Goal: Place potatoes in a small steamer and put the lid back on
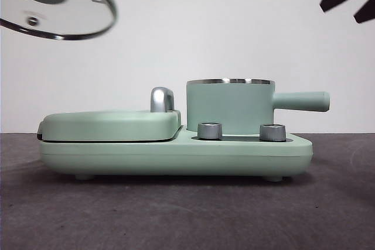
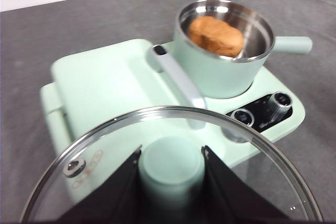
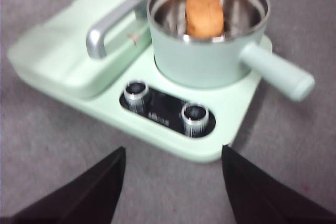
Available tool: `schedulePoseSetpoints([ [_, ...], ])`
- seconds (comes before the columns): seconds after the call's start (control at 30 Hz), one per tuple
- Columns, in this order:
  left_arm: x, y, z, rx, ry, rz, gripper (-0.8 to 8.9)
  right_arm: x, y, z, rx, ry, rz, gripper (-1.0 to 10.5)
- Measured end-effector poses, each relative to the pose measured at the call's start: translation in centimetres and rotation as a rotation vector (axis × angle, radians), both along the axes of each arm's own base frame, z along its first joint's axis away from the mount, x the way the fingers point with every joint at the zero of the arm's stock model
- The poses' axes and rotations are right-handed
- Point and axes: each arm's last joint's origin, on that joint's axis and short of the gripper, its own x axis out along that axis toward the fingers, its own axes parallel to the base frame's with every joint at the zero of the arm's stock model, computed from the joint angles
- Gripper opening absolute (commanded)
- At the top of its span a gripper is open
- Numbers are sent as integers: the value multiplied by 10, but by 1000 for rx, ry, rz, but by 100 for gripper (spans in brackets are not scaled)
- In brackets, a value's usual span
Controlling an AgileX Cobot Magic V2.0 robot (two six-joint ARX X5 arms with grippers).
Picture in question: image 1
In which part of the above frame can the glass lid with green knob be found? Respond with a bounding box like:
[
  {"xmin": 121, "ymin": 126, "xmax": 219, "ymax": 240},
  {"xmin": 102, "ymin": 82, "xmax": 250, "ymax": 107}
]
[{"xmin": 0, "ymin": 0, "xmax": 118, "ymax": 42}]

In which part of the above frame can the mint green steamer pot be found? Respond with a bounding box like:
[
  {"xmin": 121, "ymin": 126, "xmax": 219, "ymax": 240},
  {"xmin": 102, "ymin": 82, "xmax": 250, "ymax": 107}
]
[{"xmin": 186, "ymin": 77, "xmax": 331, "ymax": 133}]

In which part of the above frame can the silver control knob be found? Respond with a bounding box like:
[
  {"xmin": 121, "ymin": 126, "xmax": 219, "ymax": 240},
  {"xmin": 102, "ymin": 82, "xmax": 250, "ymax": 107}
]
[
  {"xmin": 260, "ymin": 123, "xmax": 287, "ymax": 142},
  {"xmin": 197, "ymin": 121, "xmax": 222, "ymax": 139}
]

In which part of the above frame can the mint green breakfast machine base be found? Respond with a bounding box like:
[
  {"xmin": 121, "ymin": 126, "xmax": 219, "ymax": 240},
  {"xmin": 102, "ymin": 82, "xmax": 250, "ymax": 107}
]
[{"xmin": 39, "ymin": 124, "xmax": 313, "ymax": 181}]

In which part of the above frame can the mint green griddle cover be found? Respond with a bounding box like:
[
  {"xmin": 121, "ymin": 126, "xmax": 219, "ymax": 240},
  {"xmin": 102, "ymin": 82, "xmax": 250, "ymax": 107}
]
[{"xmin": 37, "ymin": 108, "xmax": 182, "ymax": 142}]

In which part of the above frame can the chrome griddle handle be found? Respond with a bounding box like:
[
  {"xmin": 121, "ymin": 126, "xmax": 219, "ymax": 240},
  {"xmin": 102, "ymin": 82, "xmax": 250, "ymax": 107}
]
[{"xmin": 149, "ymin": 86, "xmax": 176, "ymax": 113}]

